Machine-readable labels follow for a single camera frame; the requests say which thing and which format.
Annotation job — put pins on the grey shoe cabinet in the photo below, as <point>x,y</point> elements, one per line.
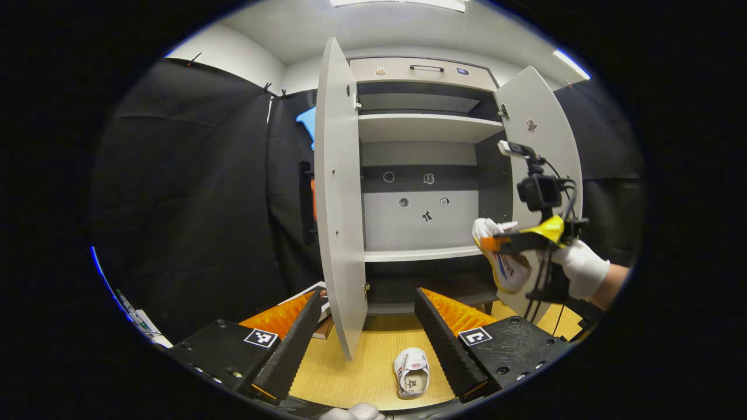
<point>420,127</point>

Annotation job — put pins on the white sneaker shoe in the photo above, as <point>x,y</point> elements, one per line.
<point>510,271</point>
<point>411,373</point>

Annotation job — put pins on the black backdrop cloth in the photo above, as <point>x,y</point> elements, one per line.
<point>192,204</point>

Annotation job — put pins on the stack of books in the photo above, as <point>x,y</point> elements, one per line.
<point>324,309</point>

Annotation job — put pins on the white printed sheet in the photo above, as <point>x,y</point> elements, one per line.
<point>154,332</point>

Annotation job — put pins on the grey shoe cabinet door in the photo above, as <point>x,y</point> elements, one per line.
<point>548,116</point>
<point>341,204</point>

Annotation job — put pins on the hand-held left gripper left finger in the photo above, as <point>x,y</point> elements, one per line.
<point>292,344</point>

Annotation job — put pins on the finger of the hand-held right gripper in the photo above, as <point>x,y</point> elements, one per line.
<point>519,242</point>

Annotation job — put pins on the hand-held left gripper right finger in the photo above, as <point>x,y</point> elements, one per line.
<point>446,344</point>

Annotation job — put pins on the ceiling light panel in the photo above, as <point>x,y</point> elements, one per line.
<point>572,64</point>
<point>402,3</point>

